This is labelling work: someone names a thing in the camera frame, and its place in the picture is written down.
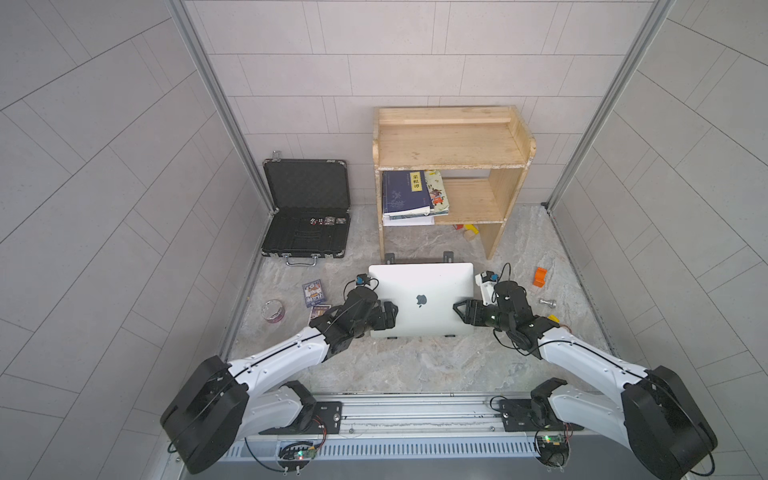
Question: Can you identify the colourful illustrated book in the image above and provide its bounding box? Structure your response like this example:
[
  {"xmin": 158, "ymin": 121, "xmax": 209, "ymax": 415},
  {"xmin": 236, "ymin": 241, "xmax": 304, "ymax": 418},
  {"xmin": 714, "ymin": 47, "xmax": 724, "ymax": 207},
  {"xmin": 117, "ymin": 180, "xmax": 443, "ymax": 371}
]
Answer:
[{"xmin": 424, "ymin": 170, "xmax": 450, "ymax": 216}]

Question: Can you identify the white book stack bottom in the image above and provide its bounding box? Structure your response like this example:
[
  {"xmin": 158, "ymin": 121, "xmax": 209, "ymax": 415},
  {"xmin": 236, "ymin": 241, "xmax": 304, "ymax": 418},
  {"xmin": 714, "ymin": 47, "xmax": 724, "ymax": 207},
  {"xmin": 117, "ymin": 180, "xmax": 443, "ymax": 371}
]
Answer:
[{"xmin": 382, "ymin": 215, "xmax": 435, "ymax": 227}]

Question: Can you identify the black foam-lined briefcase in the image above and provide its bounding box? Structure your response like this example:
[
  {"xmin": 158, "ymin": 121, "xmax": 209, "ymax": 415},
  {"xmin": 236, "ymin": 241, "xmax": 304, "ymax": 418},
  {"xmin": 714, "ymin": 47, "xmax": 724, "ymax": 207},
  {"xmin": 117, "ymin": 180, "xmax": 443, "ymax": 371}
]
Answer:
[{"xmin": 261, "ymin": 158, "xmax": 351, "ymax": 266}]

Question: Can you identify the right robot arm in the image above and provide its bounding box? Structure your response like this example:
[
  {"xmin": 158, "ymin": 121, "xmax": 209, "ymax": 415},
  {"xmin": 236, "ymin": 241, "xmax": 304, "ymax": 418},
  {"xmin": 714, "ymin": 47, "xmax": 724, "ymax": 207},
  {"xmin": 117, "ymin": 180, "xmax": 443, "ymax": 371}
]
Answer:
[{"xmin": 453, "ymin": 281, "xmax": 718, "ymax": 479}]

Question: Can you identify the silver laptop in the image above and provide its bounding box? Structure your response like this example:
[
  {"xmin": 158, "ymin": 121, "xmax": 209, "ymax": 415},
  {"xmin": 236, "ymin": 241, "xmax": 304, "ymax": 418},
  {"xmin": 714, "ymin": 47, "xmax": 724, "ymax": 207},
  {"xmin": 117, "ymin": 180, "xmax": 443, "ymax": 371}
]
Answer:
[{"xmin": 369, "ymin": 263, "xmax": 475, "ymax": 338}]

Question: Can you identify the aluminium mounting rail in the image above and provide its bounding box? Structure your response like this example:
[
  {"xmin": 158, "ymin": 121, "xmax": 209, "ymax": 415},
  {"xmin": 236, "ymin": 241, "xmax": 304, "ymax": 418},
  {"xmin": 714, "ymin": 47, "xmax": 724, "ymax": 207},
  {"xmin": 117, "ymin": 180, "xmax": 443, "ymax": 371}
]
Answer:
[{"xmin": 261, "ymin": 385, "xmax": 629, "ymax": 446}]

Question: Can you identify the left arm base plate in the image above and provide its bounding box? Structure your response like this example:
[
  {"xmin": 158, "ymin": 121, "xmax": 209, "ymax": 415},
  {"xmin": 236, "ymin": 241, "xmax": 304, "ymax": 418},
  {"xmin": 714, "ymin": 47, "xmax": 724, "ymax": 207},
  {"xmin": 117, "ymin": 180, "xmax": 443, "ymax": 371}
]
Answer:
[{"xmin": 260, "ymin": 402, "xmax": 343, "ymax": 435}]

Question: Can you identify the left green circuit board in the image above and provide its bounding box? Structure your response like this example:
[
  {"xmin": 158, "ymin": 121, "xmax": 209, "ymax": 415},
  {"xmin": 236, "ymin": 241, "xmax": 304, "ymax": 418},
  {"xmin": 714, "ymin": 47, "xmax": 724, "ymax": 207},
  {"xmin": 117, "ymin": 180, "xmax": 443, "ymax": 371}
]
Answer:
[{"xmin": 278, "ymin": 441, "xmax": 319, "ymax": 462}]

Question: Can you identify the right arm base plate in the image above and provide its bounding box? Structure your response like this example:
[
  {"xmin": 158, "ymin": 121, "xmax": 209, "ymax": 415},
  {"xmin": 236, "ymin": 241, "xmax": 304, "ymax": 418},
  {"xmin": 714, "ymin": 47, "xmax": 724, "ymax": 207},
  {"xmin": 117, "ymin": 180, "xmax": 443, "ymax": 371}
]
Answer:
[{"xmin": 493, "ymin": 398, "xmax": 565, "ymax": 432}]

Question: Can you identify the green circuit board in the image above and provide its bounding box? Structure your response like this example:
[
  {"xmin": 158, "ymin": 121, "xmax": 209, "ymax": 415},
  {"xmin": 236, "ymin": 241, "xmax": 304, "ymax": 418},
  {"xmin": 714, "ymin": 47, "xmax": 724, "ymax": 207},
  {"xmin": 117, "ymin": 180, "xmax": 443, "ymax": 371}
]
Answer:
[
  {"xmin": 536, "ymin": 433, "xmax": 570, "ymax": 459},
  {"xmin": 278, "ymin": 441, "xmax": 319, "ymax": 462}
]

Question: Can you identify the purple card box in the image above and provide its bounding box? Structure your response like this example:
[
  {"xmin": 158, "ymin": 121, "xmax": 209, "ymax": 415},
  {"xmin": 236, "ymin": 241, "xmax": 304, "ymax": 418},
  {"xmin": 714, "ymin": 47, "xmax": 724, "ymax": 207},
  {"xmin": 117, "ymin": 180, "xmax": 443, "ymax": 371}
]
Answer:
[{"xmin": 309, "ymin": 304, "xmax": 332, "ymax": 321}]

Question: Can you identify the blue book yellow label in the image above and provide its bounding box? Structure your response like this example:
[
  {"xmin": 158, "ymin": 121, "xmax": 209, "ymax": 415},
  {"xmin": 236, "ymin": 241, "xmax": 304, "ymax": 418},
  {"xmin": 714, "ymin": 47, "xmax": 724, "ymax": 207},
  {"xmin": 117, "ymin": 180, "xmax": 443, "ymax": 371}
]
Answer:
[{"xmin": 382, "ymin": 170, "xmax": 432, "ymax": 217}]

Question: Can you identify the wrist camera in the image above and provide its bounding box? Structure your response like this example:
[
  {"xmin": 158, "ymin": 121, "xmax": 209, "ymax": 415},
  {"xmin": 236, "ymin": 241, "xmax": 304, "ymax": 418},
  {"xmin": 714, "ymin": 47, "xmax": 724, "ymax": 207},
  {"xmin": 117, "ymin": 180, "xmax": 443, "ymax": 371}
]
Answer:
[
  {"xmin": 355, "ymin": 273, "xmax": 374, "ymax": 290},
  {"xmin": 475, "ymin": 270, "xmax": 499, "ymax": 305}
]

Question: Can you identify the black folding laptop stand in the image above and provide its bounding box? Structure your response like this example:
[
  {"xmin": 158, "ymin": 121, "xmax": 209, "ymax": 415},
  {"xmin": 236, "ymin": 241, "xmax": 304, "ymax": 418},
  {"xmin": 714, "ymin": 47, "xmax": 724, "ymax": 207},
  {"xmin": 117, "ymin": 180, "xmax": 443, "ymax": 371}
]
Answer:
[{"xmin": 384, "ymin": 251, "xmax": 455, "ymax": 265}]

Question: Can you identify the clear pink tape roll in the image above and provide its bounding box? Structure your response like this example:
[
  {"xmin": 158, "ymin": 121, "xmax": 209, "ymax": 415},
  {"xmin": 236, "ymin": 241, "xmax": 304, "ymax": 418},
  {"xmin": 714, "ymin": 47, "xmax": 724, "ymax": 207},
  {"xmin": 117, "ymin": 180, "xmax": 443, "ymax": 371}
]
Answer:
[{"xmin": 261, "ymin": 299, "xmax": 285, "ymax": 324}]

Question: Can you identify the right green circuit board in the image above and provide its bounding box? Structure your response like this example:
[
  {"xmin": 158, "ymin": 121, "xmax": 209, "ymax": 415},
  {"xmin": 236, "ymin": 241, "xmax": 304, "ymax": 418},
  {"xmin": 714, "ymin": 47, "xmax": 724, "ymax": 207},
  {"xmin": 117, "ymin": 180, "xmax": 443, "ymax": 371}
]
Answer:
[{"xmin": 536, "ymin": 433, "xmax": 570, "ymax": 459}]

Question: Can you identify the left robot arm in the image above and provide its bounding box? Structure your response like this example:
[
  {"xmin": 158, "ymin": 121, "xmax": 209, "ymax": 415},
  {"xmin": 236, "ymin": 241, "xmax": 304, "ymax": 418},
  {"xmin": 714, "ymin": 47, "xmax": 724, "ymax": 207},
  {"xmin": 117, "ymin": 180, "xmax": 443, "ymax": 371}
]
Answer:
[{"xmin": 160, "ymin": 286, "xmax": 398, "ymax": 474}]

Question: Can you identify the red yellow toy under shelf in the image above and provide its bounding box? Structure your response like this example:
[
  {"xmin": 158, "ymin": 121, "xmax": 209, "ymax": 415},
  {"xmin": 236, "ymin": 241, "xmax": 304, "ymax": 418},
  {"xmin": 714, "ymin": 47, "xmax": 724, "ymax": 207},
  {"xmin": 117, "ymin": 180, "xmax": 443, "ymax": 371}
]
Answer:
[{"xmin": 454, "ymin": 224, "xmax": 479, "ymax": 239}]

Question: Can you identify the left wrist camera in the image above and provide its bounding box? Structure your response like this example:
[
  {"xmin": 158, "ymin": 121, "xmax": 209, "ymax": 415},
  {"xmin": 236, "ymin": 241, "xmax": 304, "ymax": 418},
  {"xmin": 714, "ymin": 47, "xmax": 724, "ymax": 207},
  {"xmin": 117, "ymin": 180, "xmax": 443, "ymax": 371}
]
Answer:
[{"xmin": 355, "ymin": 273, "xmax": 374, "ymax": 290}]

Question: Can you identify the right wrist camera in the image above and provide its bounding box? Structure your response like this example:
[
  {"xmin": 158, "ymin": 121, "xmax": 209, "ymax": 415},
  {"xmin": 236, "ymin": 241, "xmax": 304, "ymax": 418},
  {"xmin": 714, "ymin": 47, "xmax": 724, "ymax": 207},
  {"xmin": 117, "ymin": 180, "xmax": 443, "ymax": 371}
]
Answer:
[{"xmin": 475, "ymin": 270, "xmax": 499, "ymax": 305}]

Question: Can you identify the orange plastic block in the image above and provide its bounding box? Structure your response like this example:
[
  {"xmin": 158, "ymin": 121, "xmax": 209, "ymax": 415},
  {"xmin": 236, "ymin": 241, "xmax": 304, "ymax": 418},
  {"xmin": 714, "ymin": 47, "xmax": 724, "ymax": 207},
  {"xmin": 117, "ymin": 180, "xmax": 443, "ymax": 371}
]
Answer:
[{"xmin": 532, "ymin": 267, "xmax": 548, "ymax": 288}]

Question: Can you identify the wooden shelf unit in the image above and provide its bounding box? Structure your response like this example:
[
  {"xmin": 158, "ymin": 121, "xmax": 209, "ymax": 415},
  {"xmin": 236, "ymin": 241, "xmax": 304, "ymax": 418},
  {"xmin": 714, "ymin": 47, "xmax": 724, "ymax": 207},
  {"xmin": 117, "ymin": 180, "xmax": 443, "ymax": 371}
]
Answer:
[{"xmin": 372, "ymin": 106, "xmax": 537, "ymax": 259}]

